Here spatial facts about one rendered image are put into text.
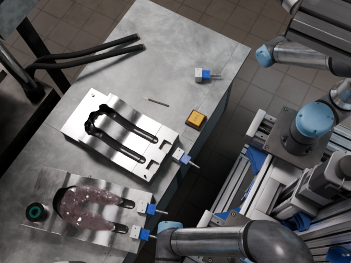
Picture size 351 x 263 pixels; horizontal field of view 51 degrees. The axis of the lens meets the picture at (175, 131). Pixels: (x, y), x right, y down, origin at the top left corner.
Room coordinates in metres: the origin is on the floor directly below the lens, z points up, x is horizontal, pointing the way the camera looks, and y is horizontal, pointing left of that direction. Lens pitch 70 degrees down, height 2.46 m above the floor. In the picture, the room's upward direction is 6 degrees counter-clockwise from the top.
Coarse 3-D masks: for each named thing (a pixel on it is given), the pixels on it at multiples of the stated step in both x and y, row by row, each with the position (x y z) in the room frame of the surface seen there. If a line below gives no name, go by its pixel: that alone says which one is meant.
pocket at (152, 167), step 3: (150, 162) 0.46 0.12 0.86; (153, 162) 0.46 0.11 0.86; (156, 162) 0.45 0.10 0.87; (147, 165) 0.44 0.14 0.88; (150, 165) 0.44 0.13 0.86; (153, 165) 0.44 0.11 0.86; (156, 165) 0.44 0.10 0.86; (159, 165) 0.44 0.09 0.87; (147, 168) 0.43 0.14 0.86; (150, 168) 0.43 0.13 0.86; (153, 168) 0.43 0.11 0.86; (156, 168) 0.43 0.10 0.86; (150, 171) 0.42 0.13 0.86; (153, 171) 0.42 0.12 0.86
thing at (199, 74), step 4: (196, 68) 0.92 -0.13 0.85; (200, 68) 0.92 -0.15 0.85; (196, 72) 0.90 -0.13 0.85; (200, 72) 0.90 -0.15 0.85; (204, 72) 0.90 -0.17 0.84; (208, 72) 0.90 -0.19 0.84; (196, 76) 0.88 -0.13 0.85; (200, 76) 0.88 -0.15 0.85; (204, 76) 0.88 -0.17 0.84; (208, 76) 0.88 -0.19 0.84; (212, 76) 0.88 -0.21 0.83; (216, 76) 0.88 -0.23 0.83; (220, 76) 0.88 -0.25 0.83; (196, 80) 0.88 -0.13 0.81; (200, 80) 0.87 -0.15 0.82
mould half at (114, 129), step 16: (96, 96) 0.82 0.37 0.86; (112, 96) 0.77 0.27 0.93; (80, 112) 0.74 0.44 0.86; (128, 112) 0.70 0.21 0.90; (64, 128) 0.66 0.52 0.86; (80, 128) 0.66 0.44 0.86; (112, 128) 0.62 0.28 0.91; (144, 128) 0.62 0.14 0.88; (160, 128) 0.61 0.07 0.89; (80, 144) 0.59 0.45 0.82; (96, 144) 0.55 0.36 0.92; (128, 144) 0.55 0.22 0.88; (144, 144) 0.54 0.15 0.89; (160, 144) 0.53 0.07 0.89; (176, 144) 0.55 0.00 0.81; (112, 160) 0.48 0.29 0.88; (128, 160) 0.47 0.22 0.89; (160, 160) 0.46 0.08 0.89
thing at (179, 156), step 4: (176, 152) 0.50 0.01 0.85; (180, 152) 0.49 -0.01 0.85; (172, 156) 0.48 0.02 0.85; (176, 156) 0.48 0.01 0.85; (180, 156) 0.48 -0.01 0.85; (184, 156) 0.48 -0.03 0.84; (188, 156) 0.48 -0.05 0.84; (176, 160) 0.47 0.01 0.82; (180, 160) 0.46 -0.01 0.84; (184, 160) 0.46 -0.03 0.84; (188, 160) 0.46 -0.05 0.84; (184, 164) 0.44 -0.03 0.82; (192, 164) 0.44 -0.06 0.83
